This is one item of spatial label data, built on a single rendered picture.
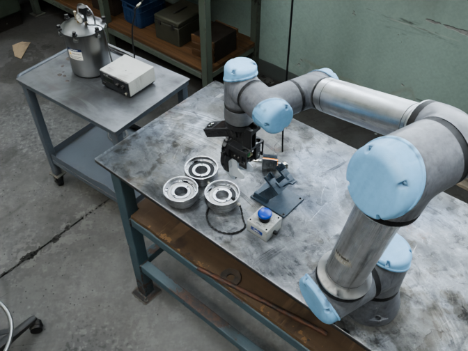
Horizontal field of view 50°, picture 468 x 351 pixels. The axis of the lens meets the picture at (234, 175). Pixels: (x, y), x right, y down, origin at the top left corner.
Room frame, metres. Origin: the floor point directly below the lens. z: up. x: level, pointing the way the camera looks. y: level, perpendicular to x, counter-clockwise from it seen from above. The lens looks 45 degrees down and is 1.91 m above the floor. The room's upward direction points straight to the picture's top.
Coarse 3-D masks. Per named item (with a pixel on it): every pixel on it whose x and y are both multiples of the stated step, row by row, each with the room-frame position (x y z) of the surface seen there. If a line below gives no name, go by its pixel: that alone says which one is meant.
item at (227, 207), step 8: (216, 184) 1.05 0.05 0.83; (224, 184) 1.05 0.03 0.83; (232, 184) 1.05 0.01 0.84; (208, 192) 1.02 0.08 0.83; (216, 192) 1.02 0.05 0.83; (224, 192) 1.03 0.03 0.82; (208, 200) 0.98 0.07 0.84; (216, 200) 0.99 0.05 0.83; (224, 200) 0.99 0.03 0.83; (216, 208) 0.96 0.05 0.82; (224, 208) 0.96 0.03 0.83; (232, 208) 0.96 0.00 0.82
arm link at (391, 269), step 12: (396, 240) 0.69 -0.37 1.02; (384, 252) 0.65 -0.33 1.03; (396, 252) 0.65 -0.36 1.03; (408, 252) 0.66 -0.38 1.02; (384, 264) 0.62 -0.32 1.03; (396, 264) 0.62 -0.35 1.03; (408, 264) 0.63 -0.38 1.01; (384, 276) 0.61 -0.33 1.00; (396, 276) 0.62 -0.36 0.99; (384, 288) 0.60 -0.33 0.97; (396, 288) 0.63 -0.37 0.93
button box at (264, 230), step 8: (256, 216) 0.91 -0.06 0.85; (272, 216) 0.91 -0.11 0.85; (248, 224) 0.89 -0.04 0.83; (256, 224) 0.88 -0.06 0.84; (264, 224) 0.88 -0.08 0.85; (272, 224) 0.88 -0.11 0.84; (280, 224) 0.90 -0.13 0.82; (256, 232) 0.87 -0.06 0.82; (264, 232) 0.86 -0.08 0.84; (272, 232) 0.88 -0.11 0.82; (264, 240) 0.86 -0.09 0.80
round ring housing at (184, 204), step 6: (168, 180) 1.05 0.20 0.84; (174, 180) 1.06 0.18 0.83; (180, 180) 1.07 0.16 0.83; (186, 180) 1.07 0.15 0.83; (192, 180) 1.06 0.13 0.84; (168, 186) 1.04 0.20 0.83; (180, 186) 1.04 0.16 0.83; (186, 186) 1.04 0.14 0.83; (192, 186) 1.04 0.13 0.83; (174, 192) 1.02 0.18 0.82; (180, 192) 1.04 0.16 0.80; (186, 192) 1.04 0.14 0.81; (168, 198) 0.98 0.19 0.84; (180, 198) 0.99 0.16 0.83; (192, 198) 0.99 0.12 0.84; (174, 204) 0.97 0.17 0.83; (180, 204) 0.97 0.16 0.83; (186, 204) 0.97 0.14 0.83; (192, 204) 0.99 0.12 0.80
